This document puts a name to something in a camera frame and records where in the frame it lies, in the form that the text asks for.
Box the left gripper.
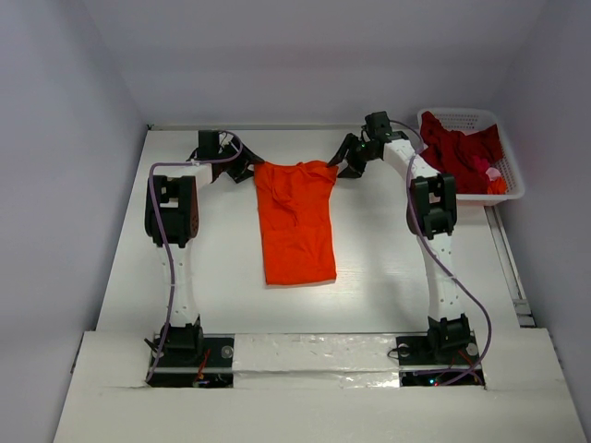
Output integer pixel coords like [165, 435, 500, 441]
[215, 138, 263, 183]

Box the orange t shirt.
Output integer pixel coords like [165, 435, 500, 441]
[254, 161, 338, 286]

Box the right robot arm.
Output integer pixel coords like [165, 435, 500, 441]
[329, 111, 472, 366]

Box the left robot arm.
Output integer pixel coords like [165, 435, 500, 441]
[144, 130, 263, 365]

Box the dark red t shirt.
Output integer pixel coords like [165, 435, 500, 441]
[420, 112, 504, 195]

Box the white plastic basket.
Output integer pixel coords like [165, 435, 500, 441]
[416, 107, 525, 206]

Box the pink garment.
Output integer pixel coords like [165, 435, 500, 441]
[473, 156, 501, 182]

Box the small orange garment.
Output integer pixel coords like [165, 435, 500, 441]
[487, 176, 507, 195]

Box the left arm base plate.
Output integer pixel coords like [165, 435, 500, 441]
[148, 334, 235, 389]

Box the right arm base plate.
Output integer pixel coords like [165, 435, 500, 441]
[387, 335, 486, 388]

